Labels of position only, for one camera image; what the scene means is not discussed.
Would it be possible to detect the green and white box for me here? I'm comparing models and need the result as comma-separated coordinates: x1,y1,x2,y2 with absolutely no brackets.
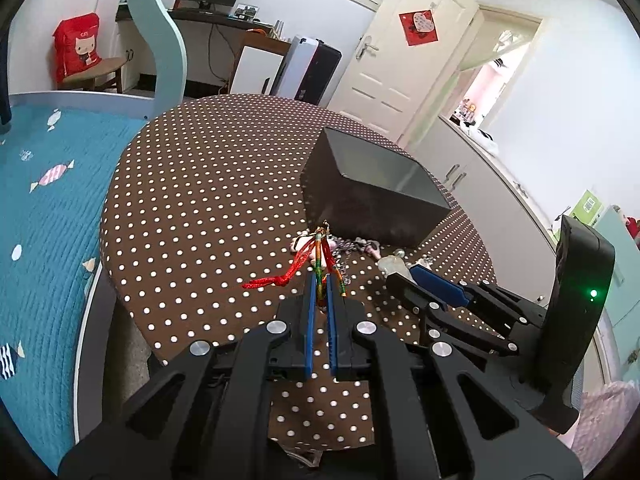
551,189,601,242

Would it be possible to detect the blue candy print quilt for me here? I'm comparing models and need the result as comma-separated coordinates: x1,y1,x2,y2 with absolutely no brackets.
0,93,157,463

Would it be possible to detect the round polka dot table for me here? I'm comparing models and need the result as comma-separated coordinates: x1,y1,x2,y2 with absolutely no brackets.
100,93,499,452

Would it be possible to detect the pink patterned clothing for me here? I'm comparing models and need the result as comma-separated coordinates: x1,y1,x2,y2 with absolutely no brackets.
569,379,640,463

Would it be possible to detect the small white wooden-top cabinet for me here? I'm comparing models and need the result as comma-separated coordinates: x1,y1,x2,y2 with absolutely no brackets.
230,33,292,97

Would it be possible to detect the white and black suitcase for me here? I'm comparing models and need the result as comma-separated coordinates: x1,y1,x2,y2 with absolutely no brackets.
273,35,344,108

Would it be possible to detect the wooden chair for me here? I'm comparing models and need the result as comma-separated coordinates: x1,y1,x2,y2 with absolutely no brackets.
60,56,129,95

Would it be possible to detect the pink white bead bracelet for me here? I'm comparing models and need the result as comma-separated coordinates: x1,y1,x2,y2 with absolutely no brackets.
289,232,341,267

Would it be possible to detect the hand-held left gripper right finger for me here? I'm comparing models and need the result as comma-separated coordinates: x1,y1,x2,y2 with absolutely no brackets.
326,284,584,480

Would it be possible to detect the dark bead bracelet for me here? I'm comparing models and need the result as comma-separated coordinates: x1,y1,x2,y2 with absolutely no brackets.
334,236,382,262

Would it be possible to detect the multicolour braided bracelet red tassel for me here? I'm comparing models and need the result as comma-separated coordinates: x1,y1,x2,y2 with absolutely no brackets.
242,220,352,311

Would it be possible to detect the dark wooden desk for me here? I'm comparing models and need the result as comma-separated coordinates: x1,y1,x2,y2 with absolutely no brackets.
116,6,292,41

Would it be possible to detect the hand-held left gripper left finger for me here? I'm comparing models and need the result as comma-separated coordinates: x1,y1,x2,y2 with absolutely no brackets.
59,269,319,480

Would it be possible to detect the red cat print bag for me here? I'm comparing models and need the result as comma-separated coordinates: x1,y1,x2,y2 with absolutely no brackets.
52,12,104,84

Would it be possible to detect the pale green bunk bed frame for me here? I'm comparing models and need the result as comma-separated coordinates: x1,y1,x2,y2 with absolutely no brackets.
10,0,189,122

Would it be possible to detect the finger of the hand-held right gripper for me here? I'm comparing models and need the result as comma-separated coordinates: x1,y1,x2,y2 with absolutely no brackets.
385,271,520,357
409,264,547,333

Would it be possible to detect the dark hanging robe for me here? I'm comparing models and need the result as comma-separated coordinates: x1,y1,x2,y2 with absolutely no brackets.
0,25,14,132

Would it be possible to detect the silver door handle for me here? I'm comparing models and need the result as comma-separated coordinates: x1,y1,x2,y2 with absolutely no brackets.
356,35,380,62

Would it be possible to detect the grey metal tin box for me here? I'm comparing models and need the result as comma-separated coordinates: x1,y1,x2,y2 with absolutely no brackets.
300,126,454,250

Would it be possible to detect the red heart door ornament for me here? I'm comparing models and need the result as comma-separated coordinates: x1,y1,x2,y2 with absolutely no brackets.
398,7,441,47

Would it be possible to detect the long white sideboard cabinet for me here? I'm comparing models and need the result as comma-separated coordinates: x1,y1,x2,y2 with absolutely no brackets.
409,114,608,386

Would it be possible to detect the white panelled door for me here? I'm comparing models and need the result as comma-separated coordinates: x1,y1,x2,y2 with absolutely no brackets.
326,0,482,147

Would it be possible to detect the pale jade bead bracelet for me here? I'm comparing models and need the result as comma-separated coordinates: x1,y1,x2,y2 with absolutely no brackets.
377,247,436,277

